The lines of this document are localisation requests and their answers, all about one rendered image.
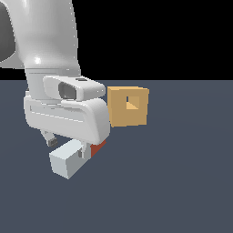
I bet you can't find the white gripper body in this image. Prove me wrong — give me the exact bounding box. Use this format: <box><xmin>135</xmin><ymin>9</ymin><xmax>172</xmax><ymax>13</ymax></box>
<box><xmin>23</xmin><ymin>94</ymin><xmax>111</xmax><ymax>146</ymax></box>

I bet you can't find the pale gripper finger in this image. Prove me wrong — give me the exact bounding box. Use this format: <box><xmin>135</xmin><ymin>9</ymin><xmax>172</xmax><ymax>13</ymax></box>
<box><xmin>77</xmin><ymin>139</ymin><xmax>87</xmax><ymax>159</ymax></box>
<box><xmin>40</xmin><ymin>129</ymin><xmax>59</xmax><ymax>148</ymax></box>

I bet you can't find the grey white block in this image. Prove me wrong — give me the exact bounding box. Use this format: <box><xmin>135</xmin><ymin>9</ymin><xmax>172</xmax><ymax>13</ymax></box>
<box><xmin>48</xmin><ymin>138</ymin><xmax>107</xmax><ymax>180</ymax></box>

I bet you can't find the tan box with square hole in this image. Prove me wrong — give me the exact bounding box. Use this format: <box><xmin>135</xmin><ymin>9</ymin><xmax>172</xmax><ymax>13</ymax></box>
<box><xmin>106</xmin><ymin>86</ymin><xmax>150</xmax><ymax>128</ymax></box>

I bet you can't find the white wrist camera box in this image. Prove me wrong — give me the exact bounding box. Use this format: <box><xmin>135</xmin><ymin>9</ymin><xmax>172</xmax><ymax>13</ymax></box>
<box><xmin>43</xmin><ymin>76</ymin><xmax>106</xmax><ymax>102</ymax></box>

